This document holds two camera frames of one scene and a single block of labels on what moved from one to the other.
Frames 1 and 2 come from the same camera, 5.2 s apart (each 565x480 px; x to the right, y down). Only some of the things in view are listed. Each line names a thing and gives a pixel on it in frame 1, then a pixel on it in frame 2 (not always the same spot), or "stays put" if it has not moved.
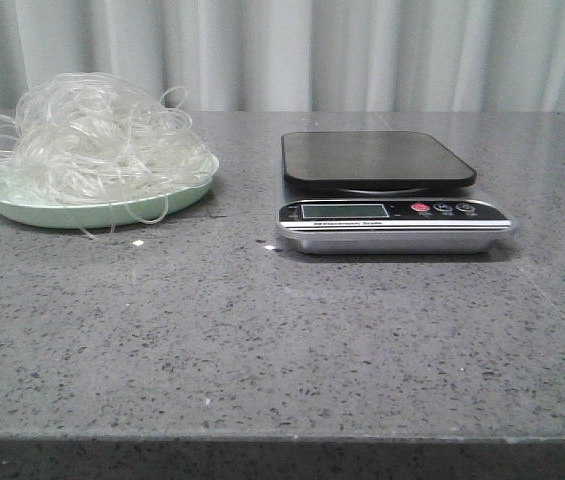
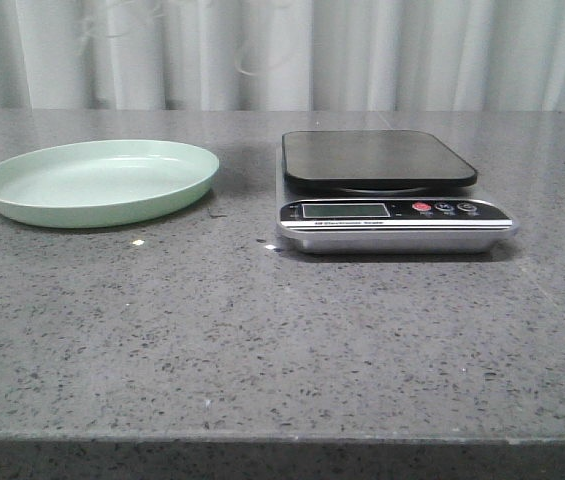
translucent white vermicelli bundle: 92,142 to 258,52
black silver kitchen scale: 376,187 stays put
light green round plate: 98,193 stays put
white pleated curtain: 296,56 stays put
